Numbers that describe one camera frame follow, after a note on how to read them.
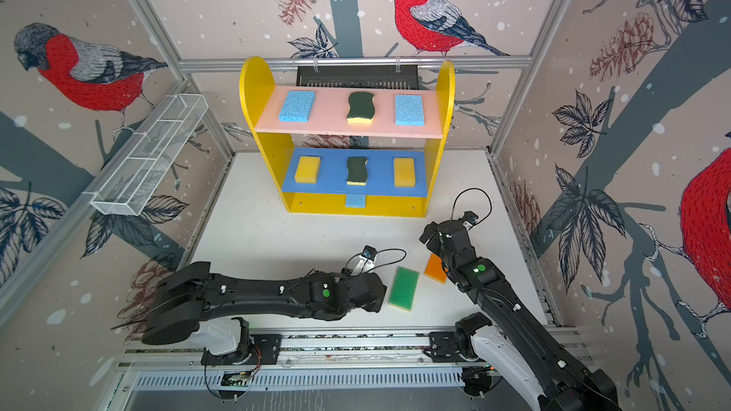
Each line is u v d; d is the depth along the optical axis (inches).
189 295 19.0
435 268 34.7
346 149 49.7
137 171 29.2
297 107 29.3
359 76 39.6
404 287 33.0
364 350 29.4
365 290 22.3
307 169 37.3
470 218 28.0
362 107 28.8
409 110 29.0
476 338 24.4
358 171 37.2
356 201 40.4
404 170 37.6
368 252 27.0
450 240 23.3
